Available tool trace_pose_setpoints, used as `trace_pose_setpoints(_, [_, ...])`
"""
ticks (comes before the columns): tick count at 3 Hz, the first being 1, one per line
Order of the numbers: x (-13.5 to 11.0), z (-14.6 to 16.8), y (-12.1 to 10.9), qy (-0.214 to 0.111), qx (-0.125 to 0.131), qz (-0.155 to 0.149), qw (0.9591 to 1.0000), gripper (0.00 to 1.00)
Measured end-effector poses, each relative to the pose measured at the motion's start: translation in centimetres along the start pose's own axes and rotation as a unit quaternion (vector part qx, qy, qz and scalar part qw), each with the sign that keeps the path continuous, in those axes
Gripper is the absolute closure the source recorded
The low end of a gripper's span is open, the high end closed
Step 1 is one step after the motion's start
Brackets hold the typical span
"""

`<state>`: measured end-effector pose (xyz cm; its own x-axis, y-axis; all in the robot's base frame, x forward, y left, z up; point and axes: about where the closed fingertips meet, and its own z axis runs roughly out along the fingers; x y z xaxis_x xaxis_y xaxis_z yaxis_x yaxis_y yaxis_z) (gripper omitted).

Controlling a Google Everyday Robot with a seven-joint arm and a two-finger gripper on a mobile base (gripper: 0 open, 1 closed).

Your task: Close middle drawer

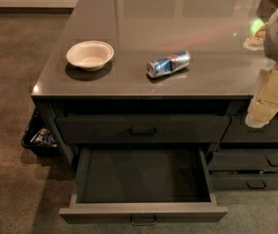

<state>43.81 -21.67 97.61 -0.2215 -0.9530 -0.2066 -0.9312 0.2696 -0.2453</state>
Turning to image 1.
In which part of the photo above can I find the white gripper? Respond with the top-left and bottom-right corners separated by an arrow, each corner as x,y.
245,63 -> 278,129

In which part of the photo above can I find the grey counter cabinet frame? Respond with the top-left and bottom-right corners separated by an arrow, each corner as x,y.
35,95 -> 278,174

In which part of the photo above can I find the black bin with trash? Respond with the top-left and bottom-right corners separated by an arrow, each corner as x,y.
21,109 -> 60,157

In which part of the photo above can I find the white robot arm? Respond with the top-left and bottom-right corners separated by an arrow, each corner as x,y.
243,8 -> 278,129

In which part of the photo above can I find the blue crushed soda can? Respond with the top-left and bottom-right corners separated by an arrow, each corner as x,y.
146,51 -> 191,79

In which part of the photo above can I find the white paper bowl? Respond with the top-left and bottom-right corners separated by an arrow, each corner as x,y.
66,41 -> 114,71

